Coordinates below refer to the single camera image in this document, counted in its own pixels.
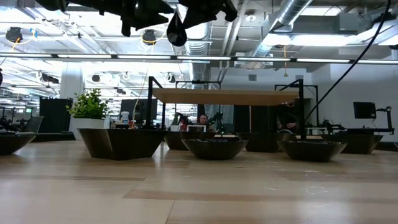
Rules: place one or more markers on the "green plant in white pot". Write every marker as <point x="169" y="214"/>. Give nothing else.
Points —
<point x="88" y="107"/>

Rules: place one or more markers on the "wooden shelf riser black legs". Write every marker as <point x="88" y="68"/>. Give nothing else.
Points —
<point x="224" y="97"/>

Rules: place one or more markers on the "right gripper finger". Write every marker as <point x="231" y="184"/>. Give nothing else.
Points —
<point x="196" y="5"/>
<point x="200" y="18"/>

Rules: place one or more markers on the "grey wall vent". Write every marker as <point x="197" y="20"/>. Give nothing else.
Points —
<point x="252" y="77"/>

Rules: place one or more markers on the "large black monitor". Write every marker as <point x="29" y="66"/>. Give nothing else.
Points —
<point x="141" y="107"/>

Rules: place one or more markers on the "long ceiling light strip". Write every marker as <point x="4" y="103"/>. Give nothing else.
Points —
<point x="264" y="59"/>

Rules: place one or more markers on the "silver spiral ceiling duct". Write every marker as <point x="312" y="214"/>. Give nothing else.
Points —
<point x="290" y="11"/>

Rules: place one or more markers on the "corrugated silver flexible duct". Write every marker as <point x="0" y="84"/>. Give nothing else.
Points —
<point x="199" y="53"/>

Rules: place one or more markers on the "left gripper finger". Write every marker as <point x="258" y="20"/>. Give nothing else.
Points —
<point x="149" y="20"/>
<point x="154" y="7"/>

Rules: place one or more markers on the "white ceiling sensor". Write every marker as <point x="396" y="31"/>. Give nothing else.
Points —
<point x="250" y="17"/>

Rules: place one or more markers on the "black leaf-shaped mini plate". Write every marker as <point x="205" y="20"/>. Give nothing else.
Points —
<point x="12" y="144"/>
<point x="214" y="151"/>
<point x="311" y="152"/>

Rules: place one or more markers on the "black cabinet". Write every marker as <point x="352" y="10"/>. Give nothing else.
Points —
<point x="54" y="115"/>

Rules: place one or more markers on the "black teardrop mini plate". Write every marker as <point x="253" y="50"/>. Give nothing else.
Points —
<point x="176" y="32"/>

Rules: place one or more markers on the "small black monitor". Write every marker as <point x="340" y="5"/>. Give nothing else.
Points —
<point x="364" y="110"/>

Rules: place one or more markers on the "white cup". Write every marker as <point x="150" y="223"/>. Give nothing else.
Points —
<point x="174" y="128"/>

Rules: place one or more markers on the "person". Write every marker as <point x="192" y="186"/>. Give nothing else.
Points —
<point x="287" y="117"/>
<point x="203" y="119"/>

